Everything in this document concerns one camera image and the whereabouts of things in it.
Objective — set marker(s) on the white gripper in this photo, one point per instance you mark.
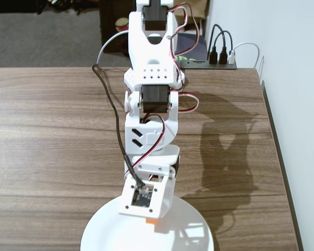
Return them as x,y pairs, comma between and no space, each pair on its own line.
165,160

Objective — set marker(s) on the orange lego block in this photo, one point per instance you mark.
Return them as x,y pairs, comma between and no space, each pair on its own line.
151,221

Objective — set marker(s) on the white round plate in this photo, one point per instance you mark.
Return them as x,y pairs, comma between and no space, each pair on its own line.
107,230

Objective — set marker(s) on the black usb hub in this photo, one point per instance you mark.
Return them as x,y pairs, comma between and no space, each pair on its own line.
206,66

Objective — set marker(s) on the dark box with green print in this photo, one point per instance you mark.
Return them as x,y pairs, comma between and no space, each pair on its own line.
191,44

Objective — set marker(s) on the red white black ball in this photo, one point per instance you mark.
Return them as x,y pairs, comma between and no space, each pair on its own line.
121,24

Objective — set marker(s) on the dark brown cabinet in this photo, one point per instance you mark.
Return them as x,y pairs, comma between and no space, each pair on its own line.
110,15

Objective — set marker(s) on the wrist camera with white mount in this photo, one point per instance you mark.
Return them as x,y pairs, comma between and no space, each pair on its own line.
157,201

